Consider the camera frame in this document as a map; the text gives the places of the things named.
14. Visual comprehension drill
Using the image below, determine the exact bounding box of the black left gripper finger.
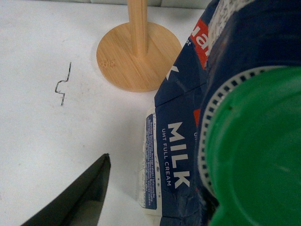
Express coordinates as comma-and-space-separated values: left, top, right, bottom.
23, 153, 111, 226

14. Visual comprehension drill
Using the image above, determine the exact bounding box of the blue white milk carton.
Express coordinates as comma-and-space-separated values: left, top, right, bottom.
137, 0, 301, 226

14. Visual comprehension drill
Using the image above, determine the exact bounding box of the wooden mug tree stand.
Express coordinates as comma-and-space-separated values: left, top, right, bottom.
96, 0, 182, 92

